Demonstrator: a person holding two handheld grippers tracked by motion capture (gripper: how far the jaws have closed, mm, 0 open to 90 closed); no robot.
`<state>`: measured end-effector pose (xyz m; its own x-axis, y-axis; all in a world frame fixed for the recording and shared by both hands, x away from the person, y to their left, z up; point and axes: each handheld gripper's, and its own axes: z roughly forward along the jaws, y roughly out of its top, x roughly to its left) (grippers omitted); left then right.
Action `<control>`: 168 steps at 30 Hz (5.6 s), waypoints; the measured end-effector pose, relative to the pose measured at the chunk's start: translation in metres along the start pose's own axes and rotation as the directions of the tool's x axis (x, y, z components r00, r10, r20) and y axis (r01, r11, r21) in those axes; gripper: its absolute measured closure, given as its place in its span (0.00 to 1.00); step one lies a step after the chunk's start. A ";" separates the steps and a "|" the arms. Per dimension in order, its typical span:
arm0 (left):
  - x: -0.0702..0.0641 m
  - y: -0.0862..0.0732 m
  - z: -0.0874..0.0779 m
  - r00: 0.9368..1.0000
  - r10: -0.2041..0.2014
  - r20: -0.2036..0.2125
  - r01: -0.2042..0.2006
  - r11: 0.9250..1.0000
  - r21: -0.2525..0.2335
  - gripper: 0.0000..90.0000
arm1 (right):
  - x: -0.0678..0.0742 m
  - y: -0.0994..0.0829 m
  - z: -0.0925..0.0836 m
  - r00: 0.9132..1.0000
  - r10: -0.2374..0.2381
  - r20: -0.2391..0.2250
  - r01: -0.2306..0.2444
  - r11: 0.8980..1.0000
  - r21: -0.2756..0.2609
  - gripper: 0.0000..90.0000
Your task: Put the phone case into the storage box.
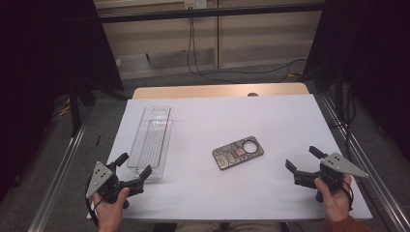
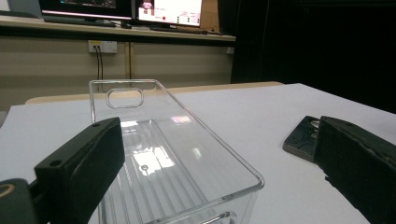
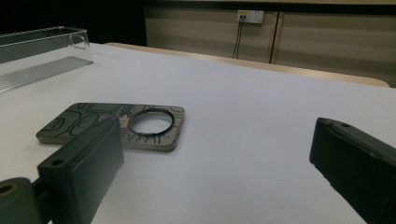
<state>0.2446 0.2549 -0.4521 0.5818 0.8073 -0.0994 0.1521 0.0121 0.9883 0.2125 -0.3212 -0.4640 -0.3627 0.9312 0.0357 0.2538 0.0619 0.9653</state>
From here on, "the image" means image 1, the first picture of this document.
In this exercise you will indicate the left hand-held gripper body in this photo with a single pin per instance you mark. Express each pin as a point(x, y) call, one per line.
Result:
point(106, 185)

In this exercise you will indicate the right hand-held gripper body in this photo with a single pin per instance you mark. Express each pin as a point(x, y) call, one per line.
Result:
point(335, 166)

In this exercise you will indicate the patterned grey phone case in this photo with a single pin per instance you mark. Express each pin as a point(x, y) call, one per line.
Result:
point(237, 153)

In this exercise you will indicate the person's left hand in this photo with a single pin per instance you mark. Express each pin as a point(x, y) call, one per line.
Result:
point(111, 214)

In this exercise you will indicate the person's right hand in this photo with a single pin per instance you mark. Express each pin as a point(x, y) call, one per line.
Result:
point(335, 201)

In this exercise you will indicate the clear plastic packaging tray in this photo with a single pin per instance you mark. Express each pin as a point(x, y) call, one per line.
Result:
point(151, 141)

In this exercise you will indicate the black metal stand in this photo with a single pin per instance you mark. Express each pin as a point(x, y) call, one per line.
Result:
point(74, 109)

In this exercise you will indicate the dark round table grommet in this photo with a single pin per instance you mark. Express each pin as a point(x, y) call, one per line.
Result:
point(252, 94)

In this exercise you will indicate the white table cover sheet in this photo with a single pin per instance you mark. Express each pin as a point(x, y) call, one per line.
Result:
point(225, 116)

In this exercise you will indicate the light wooden table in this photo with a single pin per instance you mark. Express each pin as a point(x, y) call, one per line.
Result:
point(209, 91)

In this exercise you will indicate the black curtain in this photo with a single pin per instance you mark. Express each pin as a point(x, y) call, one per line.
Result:
point(370, 48)
point(48, 64)

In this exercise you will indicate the black horizontal bar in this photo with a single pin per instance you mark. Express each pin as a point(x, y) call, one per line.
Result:
point(209, 13)

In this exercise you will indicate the metal floor rail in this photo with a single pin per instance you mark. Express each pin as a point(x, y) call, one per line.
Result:
point(377, 174)
point(54, 180)

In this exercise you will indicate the white wall socket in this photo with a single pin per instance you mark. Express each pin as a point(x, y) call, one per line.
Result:
point(195, 4)

